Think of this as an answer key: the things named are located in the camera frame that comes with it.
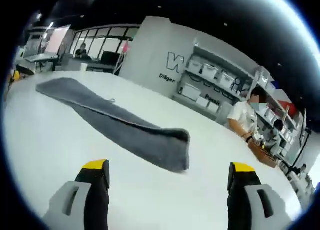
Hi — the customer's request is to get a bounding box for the white lidded storage bin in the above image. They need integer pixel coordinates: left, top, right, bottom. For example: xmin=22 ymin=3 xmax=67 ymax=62
xmin=201 ymin=64 xmax=219 ymax=79
xmin=219 ymin=71 xmax=236 ymax=87
xmin=187 ymin=60 xmax=205 ymax=74

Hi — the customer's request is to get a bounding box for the black tripod stand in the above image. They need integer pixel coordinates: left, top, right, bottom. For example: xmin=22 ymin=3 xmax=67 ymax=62
xmin=286 ymin=129 xmax=313 ymax=176

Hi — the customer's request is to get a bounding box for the dark reception counter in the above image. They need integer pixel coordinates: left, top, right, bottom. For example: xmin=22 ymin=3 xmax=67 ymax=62
xmin=62 ymin=56 xmax=118 ymax=73

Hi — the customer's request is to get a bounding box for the black monitor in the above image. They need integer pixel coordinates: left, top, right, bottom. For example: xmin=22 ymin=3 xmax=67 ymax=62
xmin=100 ymin=50 xmax=121 ymax=66

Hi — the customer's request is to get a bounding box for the grey towel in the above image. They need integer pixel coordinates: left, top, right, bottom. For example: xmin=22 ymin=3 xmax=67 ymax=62
xmin=35 ymin=77 xmax=191 ymax=172

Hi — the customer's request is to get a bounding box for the pale display board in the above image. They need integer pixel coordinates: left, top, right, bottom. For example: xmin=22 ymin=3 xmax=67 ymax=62
xmin=44 ymin=24 xmax=72 ymax=54

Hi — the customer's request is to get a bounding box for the brown woven basket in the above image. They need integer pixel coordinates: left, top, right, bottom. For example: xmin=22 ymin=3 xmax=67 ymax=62
xmin=247 ymin=139 xmax=279 ymax=168

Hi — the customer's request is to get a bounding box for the large white flat box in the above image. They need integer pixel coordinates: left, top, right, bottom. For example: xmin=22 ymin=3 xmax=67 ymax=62
xmin=180 ymin=85 xmax=202 ymax=102

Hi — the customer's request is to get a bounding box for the grey metal shelf unit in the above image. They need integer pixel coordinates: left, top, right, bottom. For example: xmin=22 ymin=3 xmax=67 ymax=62
xmin=174 ymin=43 xmax=301 ymax=162

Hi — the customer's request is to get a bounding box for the small white box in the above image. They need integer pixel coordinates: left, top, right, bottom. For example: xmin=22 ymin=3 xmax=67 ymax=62
xmin=196 ymin=96 xmax=210 ymax=107
xmin=207 ymin=101 xmax=221 ymax=113

